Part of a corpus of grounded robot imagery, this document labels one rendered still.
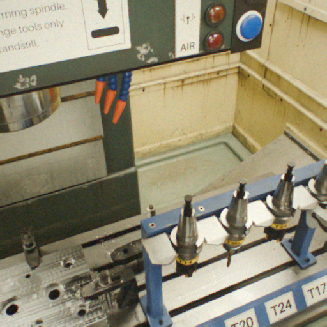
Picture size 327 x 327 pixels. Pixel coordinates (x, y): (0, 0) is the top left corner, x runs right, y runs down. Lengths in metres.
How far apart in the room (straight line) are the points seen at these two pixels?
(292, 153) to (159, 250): 1.00
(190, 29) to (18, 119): 0.28
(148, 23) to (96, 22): 0.06
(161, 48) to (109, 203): 1.09
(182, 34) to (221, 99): 1.50
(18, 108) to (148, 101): 1.21
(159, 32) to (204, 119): 1.52
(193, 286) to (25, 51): 0.81
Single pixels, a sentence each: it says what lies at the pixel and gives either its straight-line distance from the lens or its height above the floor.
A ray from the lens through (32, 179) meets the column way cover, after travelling 1.32.
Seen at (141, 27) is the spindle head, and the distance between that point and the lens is 0.44.
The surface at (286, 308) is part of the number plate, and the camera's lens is 1.04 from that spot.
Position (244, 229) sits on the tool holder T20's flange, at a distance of 0.79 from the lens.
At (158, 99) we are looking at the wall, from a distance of 1.77.
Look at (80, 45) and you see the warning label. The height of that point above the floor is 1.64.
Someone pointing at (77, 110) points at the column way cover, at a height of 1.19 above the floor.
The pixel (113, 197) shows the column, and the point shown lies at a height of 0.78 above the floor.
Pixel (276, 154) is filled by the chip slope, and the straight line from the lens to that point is 1.65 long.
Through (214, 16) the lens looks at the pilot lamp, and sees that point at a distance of 0.47.
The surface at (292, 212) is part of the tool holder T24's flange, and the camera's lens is 0.85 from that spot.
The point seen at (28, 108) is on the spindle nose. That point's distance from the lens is 0.59.
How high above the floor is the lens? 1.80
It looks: 39 degrees down
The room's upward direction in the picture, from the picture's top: 1 degrees counter-clockwise
